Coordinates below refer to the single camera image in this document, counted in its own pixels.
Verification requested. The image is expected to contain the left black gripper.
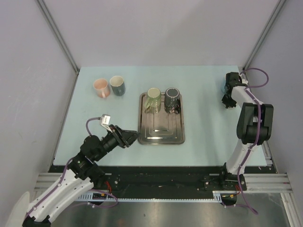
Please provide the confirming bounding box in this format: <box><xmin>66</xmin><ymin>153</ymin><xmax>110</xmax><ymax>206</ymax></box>
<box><xmin>94</xmin><ymin>124</ymin><xmax>141</xmax><ymax>160</ymax></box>

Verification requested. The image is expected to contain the dark teal mug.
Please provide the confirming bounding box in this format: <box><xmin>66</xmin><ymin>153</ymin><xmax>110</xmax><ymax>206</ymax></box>
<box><xmin>110</xmin><ymin>76</ymin><xmax>125</xmax><ymax>96</ymax></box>

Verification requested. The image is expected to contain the black mug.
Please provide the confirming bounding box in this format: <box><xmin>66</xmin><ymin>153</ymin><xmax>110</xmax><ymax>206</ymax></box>
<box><xmin>164</xmin><ymin>87</ymin><xmax>180</xmax><ymax>114</ymax></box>

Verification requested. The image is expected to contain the pink mug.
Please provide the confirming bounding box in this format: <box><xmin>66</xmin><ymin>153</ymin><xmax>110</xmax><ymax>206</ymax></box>
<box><xmin>93</xmin><ymin>79</ymin><xmax>110</xmax><ymax>98</ymax></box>

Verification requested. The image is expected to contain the light blue mug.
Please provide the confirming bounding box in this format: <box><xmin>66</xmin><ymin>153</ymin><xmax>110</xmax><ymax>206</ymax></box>
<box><xmin>221</xmin><ymin>80</ymin><xmax>226</xmax><ymax>94</ymax></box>

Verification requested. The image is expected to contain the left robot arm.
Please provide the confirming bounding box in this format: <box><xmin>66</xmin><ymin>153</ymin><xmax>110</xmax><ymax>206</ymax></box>
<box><xmin>22</xmin><ymin>124</ymin><xmax>139</xmax><ymax>227</ymax></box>

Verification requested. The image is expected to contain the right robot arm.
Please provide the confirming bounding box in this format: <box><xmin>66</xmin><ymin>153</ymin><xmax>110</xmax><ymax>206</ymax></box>
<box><xmin>218</xmin><ymin>72</ymin><xmax>274</xmax><ymax>191</ymax></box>

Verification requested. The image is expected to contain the green mug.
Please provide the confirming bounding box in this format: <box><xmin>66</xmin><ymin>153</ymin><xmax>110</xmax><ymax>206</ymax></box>
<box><xmin>143</xmin><ymin>87</ymin><xmax>161</xmax><ymax>114</ymax></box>

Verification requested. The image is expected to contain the steel tray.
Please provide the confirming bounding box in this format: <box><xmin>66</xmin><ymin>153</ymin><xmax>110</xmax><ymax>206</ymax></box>
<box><xmin>138</xmin><ymin>93</ymin><xmax>185</xmax><ymax>145</ymax></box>

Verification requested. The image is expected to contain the right aluminium frame post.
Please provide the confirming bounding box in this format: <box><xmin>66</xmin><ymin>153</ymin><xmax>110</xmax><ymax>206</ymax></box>
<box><xmin>241</xmin><ymin>0</ymin><xmax>288</xmax><ymax>70</ymax></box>

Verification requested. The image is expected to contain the aluminium frame post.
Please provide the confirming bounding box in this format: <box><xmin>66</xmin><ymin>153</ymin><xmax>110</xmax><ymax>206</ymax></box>
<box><xmin>241</xmin><ymin>0</ymin><xmax>288</xmax><ymax>70</ymax></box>
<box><xmin>35</xmin><ymin>0</ymin><xmax>80</xmax><ymax>75</ymax></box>

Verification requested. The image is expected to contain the white cable duct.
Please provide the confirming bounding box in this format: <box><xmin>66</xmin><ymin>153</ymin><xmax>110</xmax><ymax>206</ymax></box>
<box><xmin>71</xmin><ymin>191</ymin><xmax>237</xmax><ymax>203</ymax></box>

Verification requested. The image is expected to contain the left aluminium frame post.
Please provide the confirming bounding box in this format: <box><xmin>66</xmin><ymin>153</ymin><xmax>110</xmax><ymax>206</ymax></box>
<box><xmin>35</xmin><ymin>0</ymin><xmax>80</xmax><ymax>75</ymax></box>

